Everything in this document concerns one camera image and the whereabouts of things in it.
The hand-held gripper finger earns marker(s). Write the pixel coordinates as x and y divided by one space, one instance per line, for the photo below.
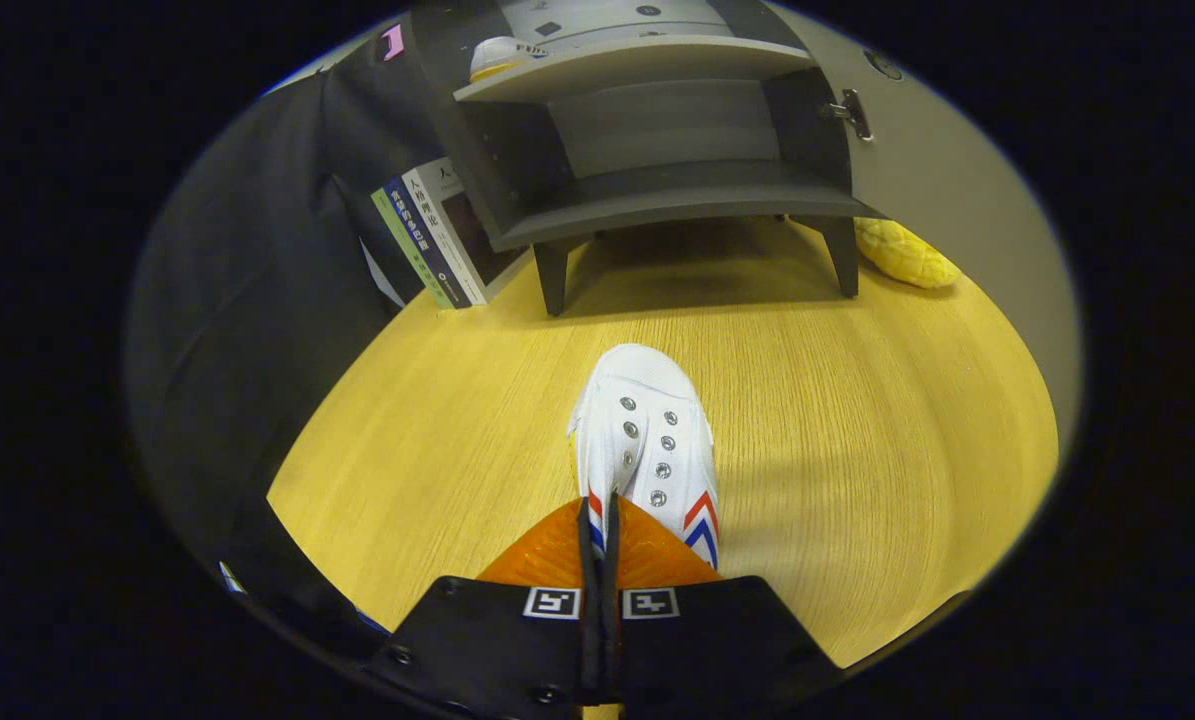
590 640
612 640

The white shoe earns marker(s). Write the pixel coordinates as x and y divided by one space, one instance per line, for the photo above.
497 55
647 420

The grey shoe cabinet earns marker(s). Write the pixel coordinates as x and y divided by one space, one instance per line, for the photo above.
677 190

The metal door hinge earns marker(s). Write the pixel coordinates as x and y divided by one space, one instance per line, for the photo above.
852 112

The blue spine book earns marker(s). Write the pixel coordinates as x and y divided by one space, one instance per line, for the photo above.
422 235

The white spine book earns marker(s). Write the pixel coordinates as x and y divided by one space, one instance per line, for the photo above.
457 220

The yellow bread bun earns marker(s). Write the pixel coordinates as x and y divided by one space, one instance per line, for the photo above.
907 255

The black backdrop cloth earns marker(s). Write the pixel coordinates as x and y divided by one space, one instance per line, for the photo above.
237 300

